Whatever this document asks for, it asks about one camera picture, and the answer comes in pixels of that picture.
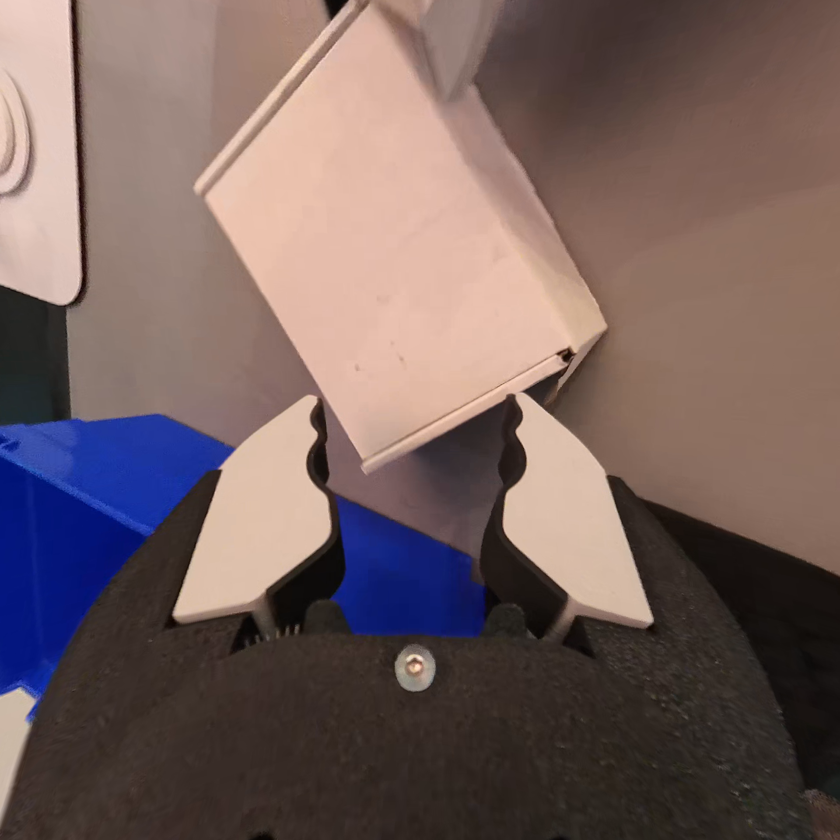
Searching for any blue plastic bin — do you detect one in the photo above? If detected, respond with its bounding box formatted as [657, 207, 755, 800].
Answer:
[0, 413, 487, 723]

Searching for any white cardboard box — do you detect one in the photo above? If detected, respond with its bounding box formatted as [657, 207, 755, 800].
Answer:
[193, 0, 608, 475]

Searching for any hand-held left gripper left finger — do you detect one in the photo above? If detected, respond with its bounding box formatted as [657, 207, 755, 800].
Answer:
[171, 394, 347, 630]

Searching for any white rounded tray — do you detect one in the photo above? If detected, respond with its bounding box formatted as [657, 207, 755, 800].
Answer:
[0, 0, 86, 306]

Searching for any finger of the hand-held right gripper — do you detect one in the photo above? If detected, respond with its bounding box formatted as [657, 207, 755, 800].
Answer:
[419, 0, 508, 104]

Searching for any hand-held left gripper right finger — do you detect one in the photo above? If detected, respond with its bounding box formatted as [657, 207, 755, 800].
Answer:
[480, 392, 656, 642]

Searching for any clear drinking glass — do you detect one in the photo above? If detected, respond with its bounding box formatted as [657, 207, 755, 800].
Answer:
[0, 66, 34, 198]

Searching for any dark cloth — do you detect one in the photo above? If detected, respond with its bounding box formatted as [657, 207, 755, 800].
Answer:
[640, 495, 840, 798]

